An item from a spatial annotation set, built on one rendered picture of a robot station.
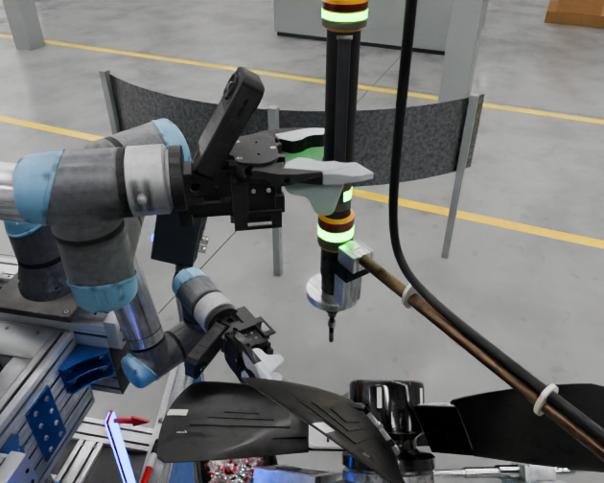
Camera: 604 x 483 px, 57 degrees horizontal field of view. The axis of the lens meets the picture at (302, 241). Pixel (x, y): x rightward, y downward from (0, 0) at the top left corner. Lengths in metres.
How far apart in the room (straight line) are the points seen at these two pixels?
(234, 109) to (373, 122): 2.14
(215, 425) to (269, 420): 0.09
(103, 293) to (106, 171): 0.15
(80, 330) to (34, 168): 0.93
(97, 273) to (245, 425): 0.39
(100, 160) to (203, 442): 0.48
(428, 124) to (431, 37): 4.13
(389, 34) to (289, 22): 1.29
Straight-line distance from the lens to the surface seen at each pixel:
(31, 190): 0.61
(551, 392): 0.52
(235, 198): 0.59
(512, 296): 3.16
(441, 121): 2.84
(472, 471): 1.01
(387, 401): 0.88
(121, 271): 0.66
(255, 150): 0.60
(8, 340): 1.56
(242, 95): 0.56
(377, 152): 2.76
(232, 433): 0.91
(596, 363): 2.95
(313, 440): 0.92
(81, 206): 0.60
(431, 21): 6.85
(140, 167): 0.59
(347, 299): 0.70
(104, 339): 1.49
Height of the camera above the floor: 1.93
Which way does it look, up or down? 35 degrees down
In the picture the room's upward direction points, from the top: straight up
